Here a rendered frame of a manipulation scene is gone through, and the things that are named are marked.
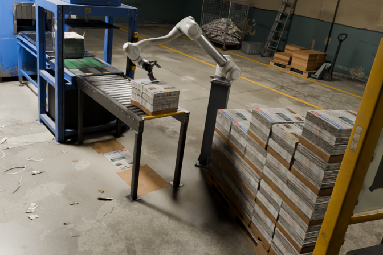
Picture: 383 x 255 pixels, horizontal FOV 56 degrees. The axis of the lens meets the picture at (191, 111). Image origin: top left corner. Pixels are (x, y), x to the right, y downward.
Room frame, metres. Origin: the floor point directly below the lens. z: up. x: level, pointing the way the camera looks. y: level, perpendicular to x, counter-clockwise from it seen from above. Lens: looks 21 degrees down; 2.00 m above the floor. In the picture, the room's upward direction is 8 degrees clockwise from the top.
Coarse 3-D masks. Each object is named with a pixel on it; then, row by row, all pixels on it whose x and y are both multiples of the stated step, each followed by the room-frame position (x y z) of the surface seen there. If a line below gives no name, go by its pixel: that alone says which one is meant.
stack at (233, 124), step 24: (216, 120) 3.23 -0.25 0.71; (240, 120) 3.02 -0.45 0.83; (216, 144) 3.15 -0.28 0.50; (240, 144) 2.78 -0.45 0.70; (216, 168) 3.09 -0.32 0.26; (240, 168) 2.71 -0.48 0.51; (264, 168) 2.42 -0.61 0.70; (216, 192) 3.04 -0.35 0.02; (240, 192) 2.64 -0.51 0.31; (264, 192) 2.37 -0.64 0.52; (240, 216) 2.58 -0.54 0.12; (264, 216) 2.30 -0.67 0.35
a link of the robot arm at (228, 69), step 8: (184, 24) 3.27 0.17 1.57; (192, 24) 3.22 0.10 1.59; (184, 32) 3.29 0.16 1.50; (192, 32) 3.21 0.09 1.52; (200, 32) 3.28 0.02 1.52; (200, 40) 3.30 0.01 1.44; (208, 40) 3.34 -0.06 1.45; (208, 48) 3.33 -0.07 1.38; (216, 48) 3.38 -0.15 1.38; (216, 56) 3.36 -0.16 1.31; (224, 56) 3.42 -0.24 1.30; (224, 64) 3.39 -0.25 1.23; (232, 64) 3.39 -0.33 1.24; (224, 72) 3.38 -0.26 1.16; (232, 72) 3.34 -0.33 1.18; (240, 72) 3.38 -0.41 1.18; (232, 80) 3.38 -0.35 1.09
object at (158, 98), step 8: (144, 88) 2.97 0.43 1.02; (152, 88) 2.96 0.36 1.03; (160, 88) 3.00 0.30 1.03; (168, 88) 3.03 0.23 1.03; (176, 88) 3.07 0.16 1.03; (144, 96) 2.97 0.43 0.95; (152, 96) 2.88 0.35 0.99; (160, 96) 2.91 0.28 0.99; (168, 96) 2.97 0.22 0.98; (176, 96) 3.02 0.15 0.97; (144, 104) 2.97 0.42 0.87; (152, 104) 2.87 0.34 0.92; (160, 104) 2.92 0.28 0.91; (168, 104) 2.98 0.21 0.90; (176, 104) 3.04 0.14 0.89; (152, 112) 2.88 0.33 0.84
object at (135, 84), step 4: (132, 80) 3.14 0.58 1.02; (136, 80) 3.15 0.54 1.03; (140, 80) 3.15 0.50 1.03; (144, 80) 3.16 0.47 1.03; (148, 80) 3.17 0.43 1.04; (164, 80) 3.23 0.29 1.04; (132, 84) 3.12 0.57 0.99; (136, 84) 3.07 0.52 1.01; (132, 88) 3.13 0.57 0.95; (136, 88) 3.07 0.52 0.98; (132, 92) 3.13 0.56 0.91; (136, 92) 3.07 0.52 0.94; (132, 96) 3.12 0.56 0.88; (136, 96) 3.07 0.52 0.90; (136, 100) 3.07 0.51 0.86
